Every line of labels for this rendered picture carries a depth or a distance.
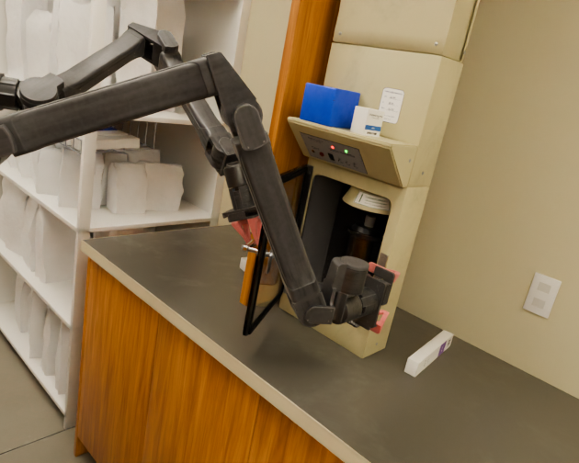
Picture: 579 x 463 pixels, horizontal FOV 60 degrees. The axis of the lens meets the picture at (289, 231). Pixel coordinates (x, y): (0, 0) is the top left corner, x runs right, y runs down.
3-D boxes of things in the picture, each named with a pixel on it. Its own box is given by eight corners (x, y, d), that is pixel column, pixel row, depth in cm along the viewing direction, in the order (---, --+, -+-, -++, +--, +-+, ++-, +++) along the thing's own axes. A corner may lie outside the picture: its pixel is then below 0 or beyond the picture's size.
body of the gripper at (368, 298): (391, 283, 101) (369, 288, 96) (378, 327, 104) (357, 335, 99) (365, 270, 105) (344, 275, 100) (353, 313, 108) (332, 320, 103)
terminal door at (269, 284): (281, 295, 148) (308, 163, 137) (244, 339, 120) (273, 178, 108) (279, 294, 149) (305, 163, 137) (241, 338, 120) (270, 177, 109)
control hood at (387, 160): (308, 155, 138) (315, 118, 135) (408, 187, 118) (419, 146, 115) (279, 154, 130) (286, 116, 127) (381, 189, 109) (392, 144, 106)
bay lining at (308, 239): (340, 276, 165) (365, 172, 155) (407, 309, 149) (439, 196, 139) (289, 288, 147) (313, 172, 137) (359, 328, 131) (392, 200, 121)
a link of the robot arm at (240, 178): (218, 165, 122) (228, 163, 117) (242, 160, 125) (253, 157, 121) (224, 193, 123) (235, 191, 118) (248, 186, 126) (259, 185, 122)
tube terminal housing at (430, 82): (329, 292, 170) (383, 57, 147) (411, 336, 149) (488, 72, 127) (278, 307, 152) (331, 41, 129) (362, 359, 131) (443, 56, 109)
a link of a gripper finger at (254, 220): (245, 244, 129) (236, 209, 127) (270, 240, 126) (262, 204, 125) (235, 252, 122) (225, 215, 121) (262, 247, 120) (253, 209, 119)
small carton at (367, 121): (365, 133, 121) (371, 108, 120) (379, 137, 117) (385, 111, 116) (349, 130, 119) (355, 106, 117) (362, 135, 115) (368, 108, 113)
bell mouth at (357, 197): (366, 195, 149) (370, 177, 147) (417, 213, 137) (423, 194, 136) (329, 197, 136) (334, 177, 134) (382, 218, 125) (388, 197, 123)
